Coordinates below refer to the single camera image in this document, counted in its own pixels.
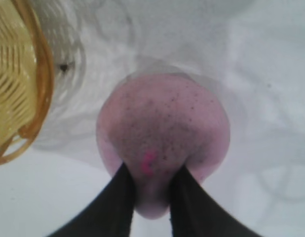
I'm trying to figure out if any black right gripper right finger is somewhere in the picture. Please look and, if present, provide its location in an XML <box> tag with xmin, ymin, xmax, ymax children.
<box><xmin>168</xmin><ymin>164</ymin><xmax>265</xmax><ymax>237</ymax></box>

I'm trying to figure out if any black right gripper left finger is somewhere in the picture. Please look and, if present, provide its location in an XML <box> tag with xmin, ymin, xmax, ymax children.
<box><xmin>45</xmin><ymin>162</ymin><xmax>137</xmax><ymax>237</ymax></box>

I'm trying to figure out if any pink peach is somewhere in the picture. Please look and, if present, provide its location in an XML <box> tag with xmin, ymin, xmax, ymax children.
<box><xmin>96</xmin><ymin>73</ymin><xmax>231</xmax><ymax>220</ymax></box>

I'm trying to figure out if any yellow woven plastic basket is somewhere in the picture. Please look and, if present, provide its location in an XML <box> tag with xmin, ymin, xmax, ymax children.
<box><xmin>0</xmin><ymin>0</ymin><xmax>55</xmax><ymax>165</ymax></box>

